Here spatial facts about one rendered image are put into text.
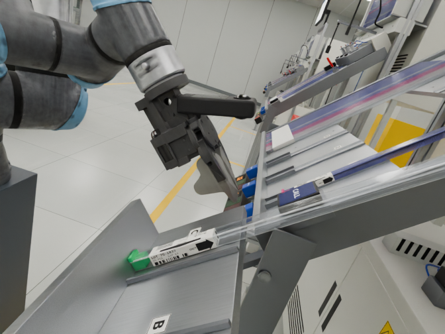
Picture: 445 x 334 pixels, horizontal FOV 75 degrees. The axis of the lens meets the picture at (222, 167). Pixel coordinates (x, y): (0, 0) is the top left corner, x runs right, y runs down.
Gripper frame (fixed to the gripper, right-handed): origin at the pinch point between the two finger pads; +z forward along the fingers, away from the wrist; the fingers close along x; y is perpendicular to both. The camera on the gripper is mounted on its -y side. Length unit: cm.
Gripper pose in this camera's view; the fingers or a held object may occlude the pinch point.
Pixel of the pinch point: (236, 192)
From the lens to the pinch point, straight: 47.3
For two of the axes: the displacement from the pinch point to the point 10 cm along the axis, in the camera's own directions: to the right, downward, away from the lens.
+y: -8.8, 4.0, 2.6
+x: -1.5, 3.0, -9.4
